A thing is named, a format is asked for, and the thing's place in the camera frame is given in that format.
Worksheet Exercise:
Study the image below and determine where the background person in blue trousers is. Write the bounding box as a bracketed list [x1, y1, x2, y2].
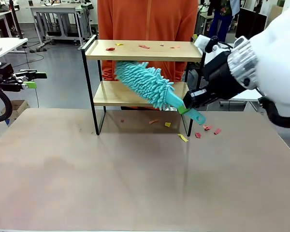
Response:
[207, 0, 240, 43]

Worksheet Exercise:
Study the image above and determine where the cardboard box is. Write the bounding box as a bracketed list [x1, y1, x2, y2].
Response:
[1, 100, 31, 126]

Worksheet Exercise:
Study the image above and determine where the person in orange hoodie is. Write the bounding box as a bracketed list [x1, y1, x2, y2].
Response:
[97, 0, 199, 111]

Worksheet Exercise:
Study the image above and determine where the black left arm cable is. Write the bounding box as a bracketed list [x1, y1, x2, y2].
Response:
[0, 82, 13, 123]

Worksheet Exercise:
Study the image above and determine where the turquoise microfiber duster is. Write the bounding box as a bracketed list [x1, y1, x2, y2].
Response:
[114, 60, 206, 126]

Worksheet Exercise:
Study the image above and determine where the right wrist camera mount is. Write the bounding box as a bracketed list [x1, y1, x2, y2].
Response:
[195, 34, 234, 55]

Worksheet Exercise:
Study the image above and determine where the black monitor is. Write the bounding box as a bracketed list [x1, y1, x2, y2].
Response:
[235, 7, 268, 39]

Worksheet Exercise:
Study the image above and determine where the wooden two-tier black-frame shelf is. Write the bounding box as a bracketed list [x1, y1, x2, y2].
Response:
[81, 34, 206, 137]

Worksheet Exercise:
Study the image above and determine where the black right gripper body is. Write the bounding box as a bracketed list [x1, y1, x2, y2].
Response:
[202, 55, 245, 100]

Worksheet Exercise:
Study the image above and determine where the black pole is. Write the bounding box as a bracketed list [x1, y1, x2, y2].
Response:
[9, 0, 24, 41]

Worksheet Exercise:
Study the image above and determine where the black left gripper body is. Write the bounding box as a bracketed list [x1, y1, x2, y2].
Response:
[0, 63, 15, 90]

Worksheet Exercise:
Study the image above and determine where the grey workbench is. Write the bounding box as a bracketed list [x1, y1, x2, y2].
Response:
[30, 3, 92, 48]

